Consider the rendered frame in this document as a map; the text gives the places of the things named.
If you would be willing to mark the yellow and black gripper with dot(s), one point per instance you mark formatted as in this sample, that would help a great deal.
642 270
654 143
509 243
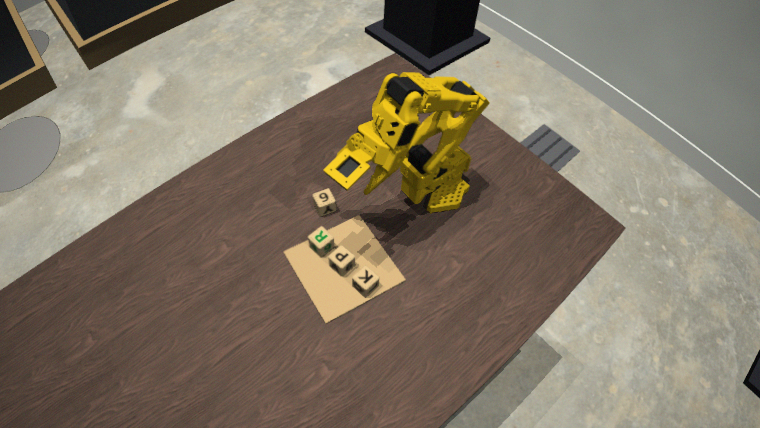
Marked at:
348 167

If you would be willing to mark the beige flat mat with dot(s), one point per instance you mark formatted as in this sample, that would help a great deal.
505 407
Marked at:
332 294

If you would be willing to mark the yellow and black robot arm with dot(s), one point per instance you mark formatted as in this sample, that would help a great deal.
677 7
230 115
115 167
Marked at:
395 114

